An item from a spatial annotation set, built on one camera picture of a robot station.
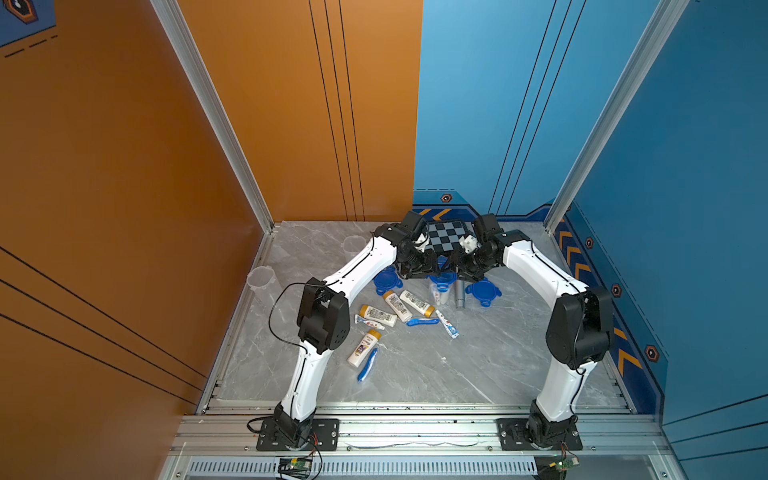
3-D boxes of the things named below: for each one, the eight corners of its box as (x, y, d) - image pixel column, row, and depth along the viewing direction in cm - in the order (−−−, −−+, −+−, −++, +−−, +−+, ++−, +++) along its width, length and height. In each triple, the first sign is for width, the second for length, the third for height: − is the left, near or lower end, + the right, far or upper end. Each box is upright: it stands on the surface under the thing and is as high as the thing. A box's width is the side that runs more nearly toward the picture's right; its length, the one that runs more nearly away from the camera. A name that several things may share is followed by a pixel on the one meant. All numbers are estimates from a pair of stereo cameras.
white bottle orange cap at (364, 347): (347, 362, 87) (346, 359, 85) (370, 330, 93) (370, 327, 91) (358, 369, 85) (357, 367, 84) (381, 337, 92) (381, 333, 90)
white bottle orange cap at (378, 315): (358, 315, 96) (358, 312, 94) (363, 306, 98) (362, 303, 96) (394, 327, 93) (394, 324, 92) (397, 318, 95) (397, 315, 94)
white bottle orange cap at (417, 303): (398, 297, 100) (398, 294, 99) (404, 290, 102) (404, 287, 100) (430, 319, 95) (430, 316, 93) (436, 311, 97) (436, 308, 95)
